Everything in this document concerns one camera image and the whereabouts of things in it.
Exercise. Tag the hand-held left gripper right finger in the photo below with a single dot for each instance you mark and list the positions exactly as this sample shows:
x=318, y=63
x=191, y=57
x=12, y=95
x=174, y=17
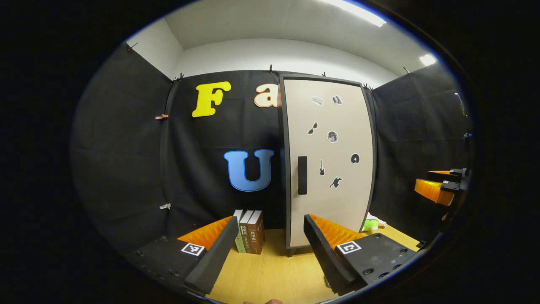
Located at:
x=327, y=261

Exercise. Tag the green and white plush toy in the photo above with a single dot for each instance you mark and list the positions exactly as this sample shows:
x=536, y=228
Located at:
x=371, y=224

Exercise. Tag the black backdrop cloth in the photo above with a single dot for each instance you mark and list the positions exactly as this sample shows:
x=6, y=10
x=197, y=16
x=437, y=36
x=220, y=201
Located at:
x=126, y=147

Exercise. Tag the small ceiling light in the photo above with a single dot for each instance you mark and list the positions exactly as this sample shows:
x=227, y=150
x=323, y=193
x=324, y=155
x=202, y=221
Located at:
x=427, y=59

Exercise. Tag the dark grey cabinet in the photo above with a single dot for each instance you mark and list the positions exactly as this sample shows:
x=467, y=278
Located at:
x=287, y=169

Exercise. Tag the beige cabinet door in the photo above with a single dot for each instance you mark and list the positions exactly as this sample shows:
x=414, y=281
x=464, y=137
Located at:
x=337, y=211

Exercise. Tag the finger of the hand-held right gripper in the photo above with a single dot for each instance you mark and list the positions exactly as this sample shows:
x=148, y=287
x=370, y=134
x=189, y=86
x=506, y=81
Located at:
x=432, y=191
x=457, y=172

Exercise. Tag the white clip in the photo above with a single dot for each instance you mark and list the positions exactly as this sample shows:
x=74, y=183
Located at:
x=165, y=206

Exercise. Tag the long ceiling light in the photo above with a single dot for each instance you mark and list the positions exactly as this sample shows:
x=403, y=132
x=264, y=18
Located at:
x=358, y=12

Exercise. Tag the pink clip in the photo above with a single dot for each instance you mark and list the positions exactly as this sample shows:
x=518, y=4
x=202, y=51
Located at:
x=161, y=117

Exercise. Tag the green book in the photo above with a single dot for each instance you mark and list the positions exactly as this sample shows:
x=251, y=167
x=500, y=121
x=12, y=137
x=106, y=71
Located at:
x=238, y=245

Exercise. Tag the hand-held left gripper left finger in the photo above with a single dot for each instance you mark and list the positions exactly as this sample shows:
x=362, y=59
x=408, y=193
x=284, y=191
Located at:
x=211, y=261

